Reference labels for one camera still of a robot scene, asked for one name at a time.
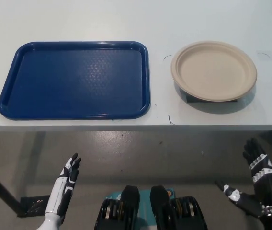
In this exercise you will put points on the beige paper plate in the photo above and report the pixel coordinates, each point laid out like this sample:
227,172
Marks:
213,72

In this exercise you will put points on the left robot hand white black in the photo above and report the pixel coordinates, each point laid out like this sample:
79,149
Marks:
61,189

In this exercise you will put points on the grey perforated stand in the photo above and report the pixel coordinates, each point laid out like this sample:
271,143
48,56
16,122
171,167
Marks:
183,93

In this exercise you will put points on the black table foot plate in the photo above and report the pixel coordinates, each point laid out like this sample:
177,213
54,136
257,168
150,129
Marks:
34,206

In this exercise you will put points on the blue plastic tray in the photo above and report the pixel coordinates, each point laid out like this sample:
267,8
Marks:
73,79

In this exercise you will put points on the right robot hand black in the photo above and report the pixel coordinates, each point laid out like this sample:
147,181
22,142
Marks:
266,191

